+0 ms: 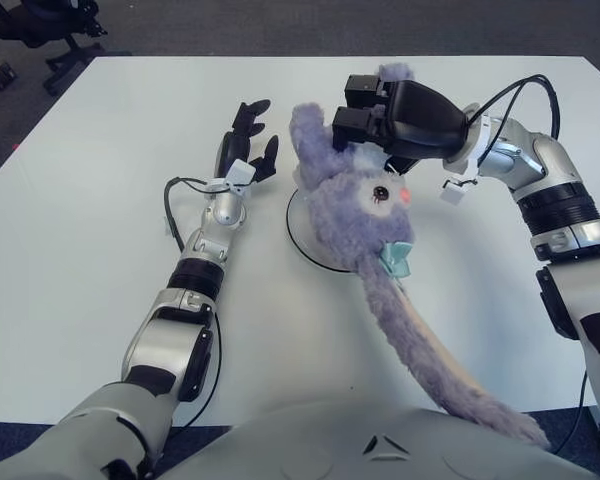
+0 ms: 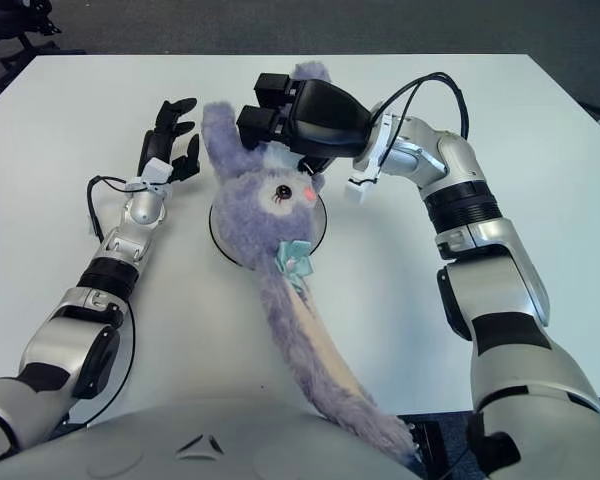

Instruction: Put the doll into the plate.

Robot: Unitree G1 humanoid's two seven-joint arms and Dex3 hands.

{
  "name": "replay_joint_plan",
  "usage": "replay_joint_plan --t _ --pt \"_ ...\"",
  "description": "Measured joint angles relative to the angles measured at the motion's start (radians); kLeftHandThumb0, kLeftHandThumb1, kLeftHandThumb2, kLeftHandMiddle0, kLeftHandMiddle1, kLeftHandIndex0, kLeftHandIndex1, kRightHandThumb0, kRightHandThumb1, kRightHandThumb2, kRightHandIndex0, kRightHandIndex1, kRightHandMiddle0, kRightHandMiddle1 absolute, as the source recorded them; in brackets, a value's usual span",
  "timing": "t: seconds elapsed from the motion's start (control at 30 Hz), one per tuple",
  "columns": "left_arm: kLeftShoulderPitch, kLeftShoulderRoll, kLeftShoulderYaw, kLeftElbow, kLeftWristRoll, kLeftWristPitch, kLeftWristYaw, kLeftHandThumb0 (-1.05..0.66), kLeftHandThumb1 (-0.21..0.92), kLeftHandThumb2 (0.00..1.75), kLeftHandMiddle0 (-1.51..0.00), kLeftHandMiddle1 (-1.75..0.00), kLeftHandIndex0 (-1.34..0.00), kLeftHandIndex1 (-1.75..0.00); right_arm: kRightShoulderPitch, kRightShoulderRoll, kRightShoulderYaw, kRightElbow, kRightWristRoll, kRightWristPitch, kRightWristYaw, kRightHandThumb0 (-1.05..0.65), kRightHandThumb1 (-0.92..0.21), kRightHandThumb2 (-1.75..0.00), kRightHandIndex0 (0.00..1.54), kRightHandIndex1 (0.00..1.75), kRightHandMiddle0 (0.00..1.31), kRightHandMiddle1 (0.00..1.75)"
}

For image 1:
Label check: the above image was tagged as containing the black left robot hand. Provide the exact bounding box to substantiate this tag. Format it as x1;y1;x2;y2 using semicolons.
202;98;280;197

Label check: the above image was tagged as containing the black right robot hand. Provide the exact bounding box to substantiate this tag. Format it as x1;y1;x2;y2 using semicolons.
331;73;491;205

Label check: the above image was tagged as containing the white plate black rim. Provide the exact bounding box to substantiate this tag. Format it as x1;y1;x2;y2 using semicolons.
284;187;356;274

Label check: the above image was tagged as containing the purple plush bunny doll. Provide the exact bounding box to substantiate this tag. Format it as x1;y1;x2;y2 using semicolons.
289;62;551;449

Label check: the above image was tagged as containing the silver robot torso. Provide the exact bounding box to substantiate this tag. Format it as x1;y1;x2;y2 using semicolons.
159;399;600;480

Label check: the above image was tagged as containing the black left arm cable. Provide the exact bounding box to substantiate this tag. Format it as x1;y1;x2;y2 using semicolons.
163;175;224;430

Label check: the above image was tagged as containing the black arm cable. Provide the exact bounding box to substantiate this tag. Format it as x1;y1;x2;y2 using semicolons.
163;175;224;430
467;73;589;454

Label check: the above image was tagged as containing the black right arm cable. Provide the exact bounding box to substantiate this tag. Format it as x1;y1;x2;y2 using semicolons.
467;73;589;454

